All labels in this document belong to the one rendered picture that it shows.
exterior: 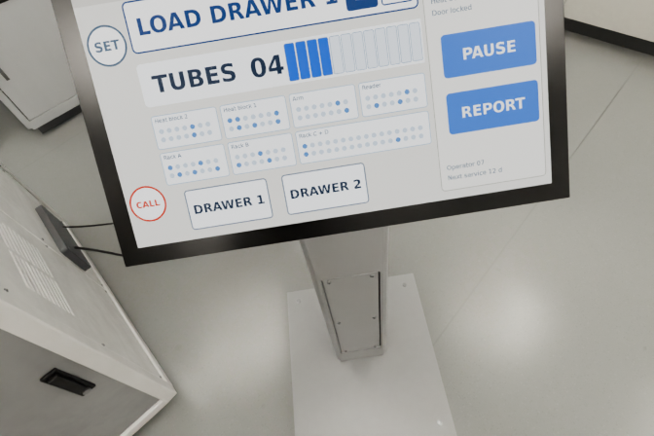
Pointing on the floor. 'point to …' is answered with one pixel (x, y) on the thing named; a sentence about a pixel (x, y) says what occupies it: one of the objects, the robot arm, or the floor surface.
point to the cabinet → (65, 333)
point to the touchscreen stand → (362, 345)
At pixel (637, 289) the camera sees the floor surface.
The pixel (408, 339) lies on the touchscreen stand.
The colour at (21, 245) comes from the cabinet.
